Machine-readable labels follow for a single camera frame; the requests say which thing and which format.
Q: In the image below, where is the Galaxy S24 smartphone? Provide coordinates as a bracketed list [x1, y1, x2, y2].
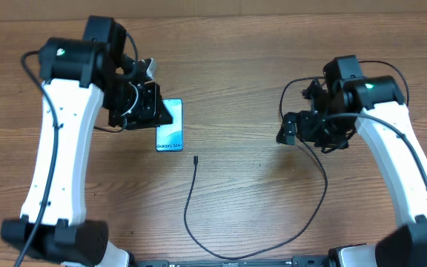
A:
[156, 99, 184, 152]

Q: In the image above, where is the black USB-C charging cable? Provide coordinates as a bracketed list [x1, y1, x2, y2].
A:
[183, 60, 411, 260]

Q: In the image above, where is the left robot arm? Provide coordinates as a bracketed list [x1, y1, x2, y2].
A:
[1, 16, 183, 266]

